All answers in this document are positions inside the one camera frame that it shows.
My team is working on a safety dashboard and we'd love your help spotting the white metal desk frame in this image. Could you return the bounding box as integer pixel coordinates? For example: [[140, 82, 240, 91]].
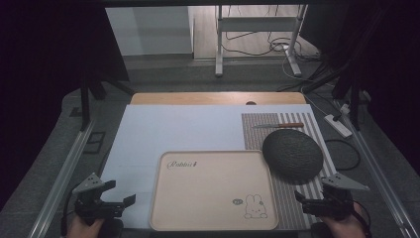
[[214, 4, 310, 78]]

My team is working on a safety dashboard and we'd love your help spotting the tangle of floor cables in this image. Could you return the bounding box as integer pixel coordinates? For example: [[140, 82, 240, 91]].
[[220, 4, 322, 64]]

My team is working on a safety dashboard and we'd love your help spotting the white power strip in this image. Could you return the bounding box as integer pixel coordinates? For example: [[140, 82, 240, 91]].
[[323, 113, 354, 139]]

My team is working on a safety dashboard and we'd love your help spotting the beige tray with rabbit print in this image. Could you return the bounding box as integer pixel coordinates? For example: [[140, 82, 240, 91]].
[[149, 150, 280, 232]]

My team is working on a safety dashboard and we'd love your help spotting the white board sheet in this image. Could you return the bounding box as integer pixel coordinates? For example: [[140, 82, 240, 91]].
[[99, 103, 314, 230]]

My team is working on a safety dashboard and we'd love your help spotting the wooden table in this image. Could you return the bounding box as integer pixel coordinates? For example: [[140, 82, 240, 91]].
[[130, 91, 308, 106]]

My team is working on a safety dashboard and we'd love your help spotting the aluminium rail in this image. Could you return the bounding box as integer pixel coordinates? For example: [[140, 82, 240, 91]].
[[336, 98, 420, 238], [27, 120, 96, 238]]

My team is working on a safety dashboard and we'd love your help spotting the black looped cable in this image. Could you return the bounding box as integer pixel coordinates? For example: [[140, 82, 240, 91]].
[[324, 138, 362, 173]]

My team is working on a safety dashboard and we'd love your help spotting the striped grey placemat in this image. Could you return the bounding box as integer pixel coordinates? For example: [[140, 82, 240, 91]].
[[241, 111, 338, 231]]

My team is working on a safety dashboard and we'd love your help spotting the dark curtain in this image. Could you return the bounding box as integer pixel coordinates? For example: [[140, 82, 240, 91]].
[[0, 0, 131, 212], [299, 0, 420, 178]]

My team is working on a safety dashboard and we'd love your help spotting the white power cable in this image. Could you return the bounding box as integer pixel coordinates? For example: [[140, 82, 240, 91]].
[[281, 49, 332, 117]]

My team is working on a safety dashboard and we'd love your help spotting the person's left hand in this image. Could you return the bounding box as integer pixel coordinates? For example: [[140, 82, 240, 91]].
[[66, 216, 107, 238]]

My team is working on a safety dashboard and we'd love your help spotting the black metal stand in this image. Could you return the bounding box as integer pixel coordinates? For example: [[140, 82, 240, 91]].
[[78, 73, 135, 132], [331, 62, 365, 132]]

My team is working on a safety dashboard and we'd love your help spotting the knife with wooden handle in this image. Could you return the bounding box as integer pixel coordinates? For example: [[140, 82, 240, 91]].
[[252, 122, 305, 130]]

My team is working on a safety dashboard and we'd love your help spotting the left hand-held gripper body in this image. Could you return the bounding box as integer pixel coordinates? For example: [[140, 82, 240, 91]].
[[71, 172, 127, 227]]

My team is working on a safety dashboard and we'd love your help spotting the dark rectangular floor plate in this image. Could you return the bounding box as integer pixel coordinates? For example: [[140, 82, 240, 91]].
[[83, 131, 107, 155]]

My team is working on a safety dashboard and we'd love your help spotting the person's right hand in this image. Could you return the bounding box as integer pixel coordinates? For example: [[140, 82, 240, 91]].
[[321, 202, 368, 238]]

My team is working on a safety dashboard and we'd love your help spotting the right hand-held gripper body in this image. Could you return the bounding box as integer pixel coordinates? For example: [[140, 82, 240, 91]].
[[302, 172, 370, 221]]

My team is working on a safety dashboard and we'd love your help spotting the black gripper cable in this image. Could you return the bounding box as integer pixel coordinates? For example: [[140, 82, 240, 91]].
[[352, 199, 373, 238], [59, 190, 81, 238]]

